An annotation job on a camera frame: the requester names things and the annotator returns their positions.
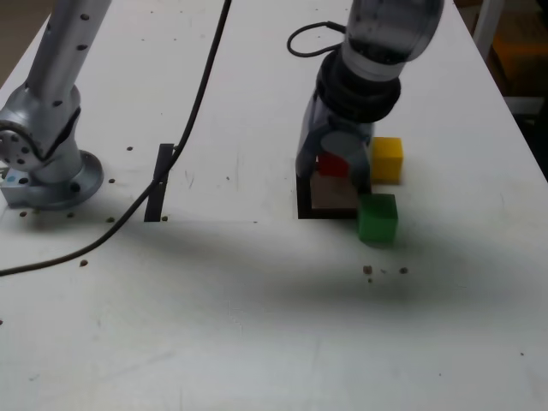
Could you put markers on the yellow-brown box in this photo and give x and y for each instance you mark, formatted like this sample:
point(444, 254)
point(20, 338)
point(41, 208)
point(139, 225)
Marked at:
point(520, 45)

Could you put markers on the white horizontal bar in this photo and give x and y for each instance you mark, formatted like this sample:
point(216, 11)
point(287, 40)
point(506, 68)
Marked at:
point(524, 105)

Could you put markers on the white metal frame post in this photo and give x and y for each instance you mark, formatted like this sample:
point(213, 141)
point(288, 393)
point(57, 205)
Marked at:
point(486, 21)

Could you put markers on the green cube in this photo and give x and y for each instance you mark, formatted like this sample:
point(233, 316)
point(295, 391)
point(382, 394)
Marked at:
point(377, 218)

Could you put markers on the red cube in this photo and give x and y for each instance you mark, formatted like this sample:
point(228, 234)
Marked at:
point(331, 166)

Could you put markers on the black tape strip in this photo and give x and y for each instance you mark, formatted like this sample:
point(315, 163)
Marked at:
point(159, 171)

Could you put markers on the black tape square outline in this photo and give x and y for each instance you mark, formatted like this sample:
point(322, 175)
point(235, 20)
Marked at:
point(306, 210)

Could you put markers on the yellow cube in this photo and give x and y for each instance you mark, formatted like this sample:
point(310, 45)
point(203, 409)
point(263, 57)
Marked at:
point(387, 160)

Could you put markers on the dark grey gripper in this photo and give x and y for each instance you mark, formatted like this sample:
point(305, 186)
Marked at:
point(342, 125)

